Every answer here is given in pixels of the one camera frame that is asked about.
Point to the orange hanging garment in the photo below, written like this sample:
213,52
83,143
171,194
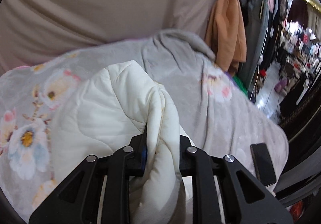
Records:
225,35

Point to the grey floral fleece blanket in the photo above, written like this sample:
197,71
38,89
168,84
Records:
214,113

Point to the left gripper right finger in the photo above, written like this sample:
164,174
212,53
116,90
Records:
224,191

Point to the beige fabric curtain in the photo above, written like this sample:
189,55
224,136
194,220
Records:
36,31

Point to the green plastic object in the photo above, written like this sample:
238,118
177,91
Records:
240,85

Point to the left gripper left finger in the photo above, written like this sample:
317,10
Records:
97,189

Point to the black smartphone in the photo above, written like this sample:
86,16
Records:
263,164

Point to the dark hanging clothes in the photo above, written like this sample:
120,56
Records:
256,15

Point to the cream white quilted comforter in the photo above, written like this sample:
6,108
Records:
103,114

